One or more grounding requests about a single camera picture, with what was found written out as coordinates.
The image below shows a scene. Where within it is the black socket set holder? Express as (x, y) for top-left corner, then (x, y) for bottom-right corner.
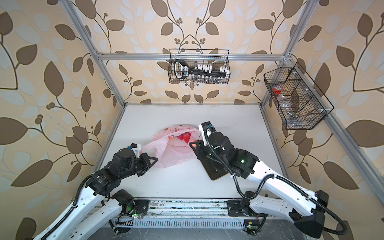
(173, 60), (231, 80)

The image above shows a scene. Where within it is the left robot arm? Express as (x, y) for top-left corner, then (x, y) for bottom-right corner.
(35, 144), (158, 240)

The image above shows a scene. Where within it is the black wire basket back wall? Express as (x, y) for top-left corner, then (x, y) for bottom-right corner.
(168, 48), (231, 85)

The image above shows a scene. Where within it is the black wire basket right wall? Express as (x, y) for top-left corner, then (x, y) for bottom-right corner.
(264, 63), (335, 130)

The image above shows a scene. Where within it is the pink plastic bag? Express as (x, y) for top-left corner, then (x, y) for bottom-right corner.
(141, 125), (201, 168)

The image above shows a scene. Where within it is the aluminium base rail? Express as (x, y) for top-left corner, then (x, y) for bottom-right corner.
(64, 197), (313, 220)

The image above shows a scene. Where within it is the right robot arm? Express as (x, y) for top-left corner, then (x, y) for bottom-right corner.
(190, 131), (349, 239)

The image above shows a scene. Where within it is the red capped plastic bottle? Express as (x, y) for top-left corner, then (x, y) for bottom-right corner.
(272, 85), (286, 101)

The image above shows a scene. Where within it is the black wire basket wall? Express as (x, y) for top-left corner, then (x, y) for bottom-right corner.
(168, 48), (231, 85)
(264, 63), (335, 130)

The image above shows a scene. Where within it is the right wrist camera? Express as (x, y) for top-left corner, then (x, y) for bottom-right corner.
(201, 122), (216, 136)

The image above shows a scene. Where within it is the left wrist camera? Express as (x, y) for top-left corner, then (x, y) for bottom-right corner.
(127, 143), (142, 155)

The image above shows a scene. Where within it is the black square tray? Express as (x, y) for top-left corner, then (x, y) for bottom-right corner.
(199, 150), (238, 181)

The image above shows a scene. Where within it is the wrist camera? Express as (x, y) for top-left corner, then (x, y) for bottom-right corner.
(127, 143), (142, 155)
(201, 122), (216, 136)

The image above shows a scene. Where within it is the red fake strawberry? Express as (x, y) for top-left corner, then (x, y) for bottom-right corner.
(178, 133), (191, 144)

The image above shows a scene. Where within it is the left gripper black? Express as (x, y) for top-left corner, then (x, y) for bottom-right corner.
(119, 152), (160, 181)

